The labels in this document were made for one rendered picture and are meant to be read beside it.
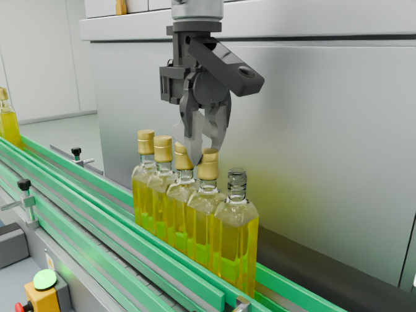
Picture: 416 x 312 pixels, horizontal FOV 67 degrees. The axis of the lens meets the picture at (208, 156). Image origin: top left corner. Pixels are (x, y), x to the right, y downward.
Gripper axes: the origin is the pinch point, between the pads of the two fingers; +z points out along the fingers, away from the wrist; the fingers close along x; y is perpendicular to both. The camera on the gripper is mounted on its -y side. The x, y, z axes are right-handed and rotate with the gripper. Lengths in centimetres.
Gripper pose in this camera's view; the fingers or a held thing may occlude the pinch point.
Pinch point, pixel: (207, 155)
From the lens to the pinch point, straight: 51.1
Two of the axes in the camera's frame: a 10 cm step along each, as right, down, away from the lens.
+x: -7.0, 2.3, -6.7
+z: 0.0, 9.4, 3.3
